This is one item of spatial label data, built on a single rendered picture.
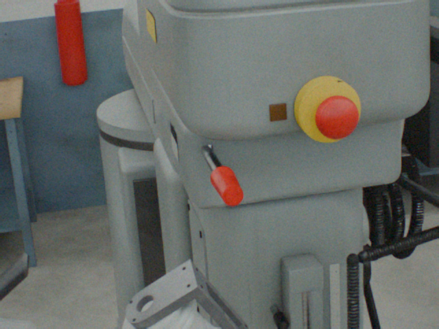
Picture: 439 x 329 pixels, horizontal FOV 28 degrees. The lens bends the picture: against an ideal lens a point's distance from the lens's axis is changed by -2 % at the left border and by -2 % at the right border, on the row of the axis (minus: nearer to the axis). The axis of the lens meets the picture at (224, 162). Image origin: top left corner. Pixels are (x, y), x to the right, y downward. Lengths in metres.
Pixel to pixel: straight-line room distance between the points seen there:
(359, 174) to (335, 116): 0.20
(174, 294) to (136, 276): 0.86
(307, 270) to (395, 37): 0.30
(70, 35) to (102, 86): 0.41
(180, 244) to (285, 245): 0.23
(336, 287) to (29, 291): 3.59
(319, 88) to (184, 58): 0.13
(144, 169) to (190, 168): 0.52
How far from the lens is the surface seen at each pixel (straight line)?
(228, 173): 0.83
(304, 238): 1.03
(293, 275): 1.00
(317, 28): 0.82
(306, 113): 0.82
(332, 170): 0.97
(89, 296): 4.43
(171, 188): 1.19
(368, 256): 0.95
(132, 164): 1.46
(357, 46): 0.84
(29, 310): 4.39
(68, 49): 5.14
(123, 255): 1.56
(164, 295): 0.67
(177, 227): 1.20
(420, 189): 1.12
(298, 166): 0.96
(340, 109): 0.79
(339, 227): 1.04
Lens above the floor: 1.99
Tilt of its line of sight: 19 degrees down
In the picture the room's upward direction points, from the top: 4 degrees counter-clockwise
